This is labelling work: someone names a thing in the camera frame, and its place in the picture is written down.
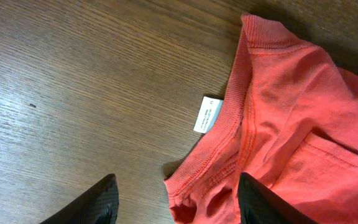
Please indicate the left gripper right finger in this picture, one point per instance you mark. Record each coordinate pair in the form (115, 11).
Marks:
(259, 205)

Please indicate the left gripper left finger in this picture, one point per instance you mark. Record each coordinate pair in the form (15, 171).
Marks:
(98, 205)

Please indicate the orange t-shirt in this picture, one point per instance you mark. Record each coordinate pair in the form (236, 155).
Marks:
(290, 120)

